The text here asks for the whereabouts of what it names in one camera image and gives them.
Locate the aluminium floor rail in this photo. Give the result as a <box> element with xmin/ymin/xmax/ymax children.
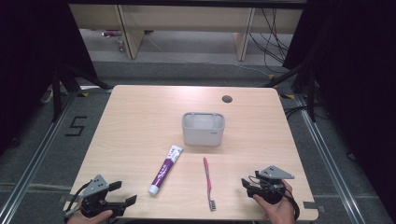
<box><xmin>293</xmin><ymin>94</ymin><xmax>368</xmax><ymax>224</ymax></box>
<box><xmin>0</xmin><ymin>91</ymin><xmax>79</xmax><ymax>224</ymax></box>

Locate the light wooden desk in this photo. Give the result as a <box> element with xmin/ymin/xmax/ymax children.
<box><xmin>68</xmin><ymin>4</ymin><xmax>304</xmax><ymax>62</ymax></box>

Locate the person's left hand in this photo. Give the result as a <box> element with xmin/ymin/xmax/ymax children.
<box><xmin>66</xmin><ymin>209</ymin><xmax>114</xmax><ymax>224</ymax></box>

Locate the grey plastic toothbrush caddy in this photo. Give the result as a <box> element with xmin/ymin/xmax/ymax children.
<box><xmin>181</xmin><ymin>111</ymin><xmax>226</xmax><ymax>147</ymax></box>

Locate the black curtain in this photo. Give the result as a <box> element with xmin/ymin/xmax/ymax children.
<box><xmin>282</xmin><ymin>0</ymin><xmax>396</xmax><ymax>216</ymax></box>
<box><xmin>0</xmin><ymin>0</ymin><xmax>98</xmax><ymax>157</ymax></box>

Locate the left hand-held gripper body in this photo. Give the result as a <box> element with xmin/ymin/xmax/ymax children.
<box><xmin>79</xmin><ymin>174</ymin><xmax>125</xmax><ymax>218</ymax></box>

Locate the purple and white toothpaste tube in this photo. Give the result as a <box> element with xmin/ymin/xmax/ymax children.
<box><xmin>148</xmin><ymin>144</ymin><xmax>184</xmax><ymax>197</ymax></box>

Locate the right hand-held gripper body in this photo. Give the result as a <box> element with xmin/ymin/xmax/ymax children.
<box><xmin>247</xmin><ymin>165</ymin><xmax>295</xmax><ymax>205</ymax></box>

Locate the pink toothbrush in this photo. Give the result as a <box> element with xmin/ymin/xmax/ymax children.
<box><xmin>203</xmin><ymin>157</ymin><xmax>218</xmax><ymax>212</ymax></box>

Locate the white object on floor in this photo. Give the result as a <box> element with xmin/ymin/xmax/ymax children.
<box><xmin>39</xmin><ymin>87</ymin><xmax>55</xmax><ymax>105</ymax></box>

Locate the bundle of black hanging cables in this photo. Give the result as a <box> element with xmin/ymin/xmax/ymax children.
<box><xmin>248</xmin><ymin>7</ymin><xmax>293</xmax><ymax>75</ymax></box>

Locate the pink object under desk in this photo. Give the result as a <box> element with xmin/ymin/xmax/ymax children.
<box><xmin>102</xmin><ymin>29</ymin><xmax>123</xmax><ymax>38</ymax></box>

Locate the black metal stand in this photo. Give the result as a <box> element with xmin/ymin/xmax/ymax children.
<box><xmin>50</xmin><ymin>63</ymin><xmax>114</xmax><ymax>123</ymax></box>
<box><xmin>263</xmin><ymin>61</ymin><xmax>318</xmax><ymax>123</ymax></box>

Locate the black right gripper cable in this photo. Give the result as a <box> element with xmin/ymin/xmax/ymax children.
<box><xmin>247</xmin><ymin>175</ymin><xmax>301</xmax><ymax>221</ymax></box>

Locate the black floor cable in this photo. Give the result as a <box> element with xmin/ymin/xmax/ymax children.
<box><xmin>282</xmin><ymin>104</ymin><xmax>310</xmax><ymax>120</ymax></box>

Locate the person's right hand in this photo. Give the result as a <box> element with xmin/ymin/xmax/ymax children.
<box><xmin>252</xmin><ymin>180</ymin><xmax>297</xmax><ymax>224</ymax></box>

